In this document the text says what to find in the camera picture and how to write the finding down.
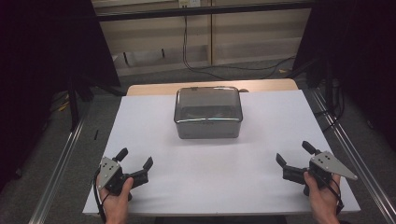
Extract white wall outlet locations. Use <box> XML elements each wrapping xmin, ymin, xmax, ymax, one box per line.
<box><xmin>177</xmin><ymin>0</ymin><xmax>202</xmax><ymax>8</ymax></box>

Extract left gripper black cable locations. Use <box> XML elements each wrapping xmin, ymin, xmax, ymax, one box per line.
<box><xmin>92</xmin><ymin>169</ymin><xmax>110</xmax><ymax>224</ymax></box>

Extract black metal stand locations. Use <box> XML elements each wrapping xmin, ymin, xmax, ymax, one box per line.
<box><xmin>66</xmin><ymin>74</ymin><xmax>94</xmax><ymax>132</ymax></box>
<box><xmin>286</xmin><ymin>55</ymin><xmax>336</xmax><ymax>116</ymax></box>

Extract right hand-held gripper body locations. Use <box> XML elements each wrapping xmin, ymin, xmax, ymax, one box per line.
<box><xmin>282</xmin><ymin>150</ymin><xmax>359</xmax><ymax>197</ymax></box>

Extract metal floor rail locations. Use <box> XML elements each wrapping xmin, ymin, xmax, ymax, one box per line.
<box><xmin>27</xmin><ymin>115</ymin><xmax>88</xmax><ymax>224</ymax></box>
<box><xmin>309</xmin><ymin>88</ymin><xmax>396</xmax><ymax>224</ymax></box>

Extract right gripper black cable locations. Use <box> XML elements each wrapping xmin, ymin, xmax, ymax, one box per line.
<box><xmin>311</xmin><ymin>171</ymin><xmax>346</xmax><ymax>216</ymax></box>

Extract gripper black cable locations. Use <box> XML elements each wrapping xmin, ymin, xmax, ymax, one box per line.
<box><xmin>92</xmin><ymin>169</ymin><xmax>110</xmax><ymax>224</ymax></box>
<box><xmin>311</xmin><ymin>171</ymin><xmax>346</xmax><ymax>216</ymax></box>

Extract clear grey storage box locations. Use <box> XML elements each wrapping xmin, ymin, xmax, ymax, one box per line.
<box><xmin>173</xmin><ymin>86</ymin><xmax>244</xmax><ymax>140</ymax></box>

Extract white table sheet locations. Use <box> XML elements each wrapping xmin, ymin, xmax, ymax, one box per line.
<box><xmin>82</xmin><ymin>89</ymin><xmax>361</xmax><ymax>217</ymax></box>

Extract black floor cables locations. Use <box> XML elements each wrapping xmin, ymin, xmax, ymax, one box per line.
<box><xmin>314</xmin><ymin>80</ymin><xmax>346</xmax><ymax>133</ymax></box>

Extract person's left hand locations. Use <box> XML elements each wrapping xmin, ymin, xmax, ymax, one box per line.
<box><xmin>95</xmin><ymin>176</ymin><xmax>134</xmax><ymax>224</ymax></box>

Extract person's right hand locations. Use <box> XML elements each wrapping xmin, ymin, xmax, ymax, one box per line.
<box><xmin>303</xmin><ymin>171</ymin><xmax>342</xmax><ymax>224</ymax></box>

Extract long black wall cable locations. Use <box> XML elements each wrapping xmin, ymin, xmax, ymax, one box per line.
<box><xmin>181</xmin><ymin>15</ymin><xmax>297</xmax><ymax>80</ymax></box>

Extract wooden table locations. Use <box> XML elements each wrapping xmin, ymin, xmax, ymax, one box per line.
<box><xmin>125</xmin><ymin>77</ymin><xmax>300</xmax><ymax>97</ymax></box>

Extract black curtain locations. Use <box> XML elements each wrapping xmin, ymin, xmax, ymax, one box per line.
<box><xmin>0</xmin><ymin>0</ymin><xmax>121</xmax><ymax>194</ymax></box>
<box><xmin>292</xmin><ymin>0</ymin><xmax>396</xmax><ymax>150</ymax></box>

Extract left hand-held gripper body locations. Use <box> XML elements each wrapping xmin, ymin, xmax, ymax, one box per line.
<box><xmin>97</xmin><ymin>156</ymin><xmax>149</xmax><ymax>198</ymax></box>

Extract black horizontal bar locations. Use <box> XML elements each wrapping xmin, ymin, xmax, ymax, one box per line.
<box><xmin>96</xmin><ymin>1</ymin><xmax>314</xmax><ymax>22</ymax></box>

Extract clear grey box lid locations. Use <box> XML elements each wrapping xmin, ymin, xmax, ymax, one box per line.
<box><xmin>173</xmin><ymin>86</ymin><xmax>244</xmax><ymax>123</ymax></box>

